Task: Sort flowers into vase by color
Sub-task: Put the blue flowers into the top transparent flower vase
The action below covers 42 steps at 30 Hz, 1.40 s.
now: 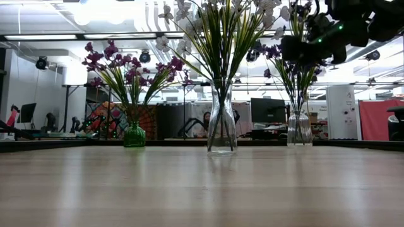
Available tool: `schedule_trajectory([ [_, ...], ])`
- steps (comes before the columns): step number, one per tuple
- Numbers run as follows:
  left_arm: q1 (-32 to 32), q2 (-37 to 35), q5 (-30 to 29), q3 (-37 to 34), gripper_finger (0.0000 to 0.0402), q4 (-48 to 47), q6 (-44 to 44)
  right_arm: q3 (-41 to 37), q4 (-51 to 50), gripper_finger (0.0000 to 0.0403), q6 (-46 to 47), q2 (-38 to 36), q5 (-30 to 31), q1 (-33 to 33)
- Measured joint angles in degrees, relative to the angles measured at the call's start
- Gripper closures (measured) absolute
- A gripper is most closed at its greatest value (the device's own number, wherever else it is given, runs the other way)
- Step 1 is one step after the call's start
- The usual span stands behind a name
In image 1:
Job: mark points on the white artificial flower bunch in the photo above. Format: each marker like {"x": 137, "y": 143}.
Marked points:
{"x": 240, "y": 41}
{"x": 208, "y": 47}

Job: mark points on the magenta artificial flower bunch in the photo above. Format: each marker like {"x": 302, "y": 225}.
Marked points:
{"x": 127, "y": 60}
{"x": 172, "y": 64}
{"x": 94, "y": 57}

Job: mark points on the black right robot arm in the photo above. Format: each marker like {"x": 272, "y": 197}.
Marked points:
{"x": 385, "y": 15}

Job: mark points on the ribbed clear glass vase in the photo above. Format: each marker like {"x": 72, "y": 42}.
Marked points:
{"x": 299, "y": 129}

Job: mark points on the tall clear glass vase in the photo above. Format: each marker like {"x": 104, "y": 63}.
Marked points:
{"x": 222, "y": 126}

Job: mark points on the green glass vase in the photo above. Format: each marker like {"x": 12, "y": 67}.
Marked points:
{"x": 134, "y": 135}

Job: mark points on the black ceiling spotlight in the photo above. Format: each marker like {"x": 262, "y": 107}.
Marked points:
{"x": 373, "y": 55}
{"x": 144, "y": 56}
{"x": 252, "y": 56}
{"x": 42, "y": 63}

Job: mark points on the white cabinet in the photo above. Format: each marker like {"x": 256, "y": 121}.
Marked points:
{"x": 342, "y": 112}

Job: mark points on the red fabric partition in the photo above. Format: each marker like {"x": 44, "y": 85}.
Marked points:
{"x": 375, "y": 119}

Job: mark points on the black chair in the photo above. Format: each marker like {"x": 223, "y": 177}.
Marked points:
{"x": 396, "y": 123}

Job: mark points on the black computer monitor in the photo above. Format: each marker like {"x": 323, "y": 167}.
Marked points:
{"x": 268, "y": 110}

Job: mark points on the person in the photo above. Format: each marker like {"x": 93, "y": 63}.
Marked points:
{"x": 206, "y": 121}

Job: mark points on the black room partition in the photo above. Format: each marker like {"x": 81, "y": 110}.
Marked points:
{"x": 173, "y": 119}

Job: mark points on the small black monitor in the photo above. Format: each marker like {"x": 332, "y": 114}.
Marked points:
{"x": 26, "y": 112}

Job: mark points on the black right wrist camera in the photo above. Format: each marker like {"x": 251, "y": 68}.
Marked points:
{"x": 296, "y": 48}

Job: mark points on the colourful wall tapestry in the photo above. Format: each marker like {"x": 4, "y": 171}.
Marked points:
{"x": 110, "y": 116}

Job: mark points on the black aluminium table frame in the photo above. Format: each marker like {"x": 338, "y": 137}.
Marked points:
{"x": 63, "y": 145}

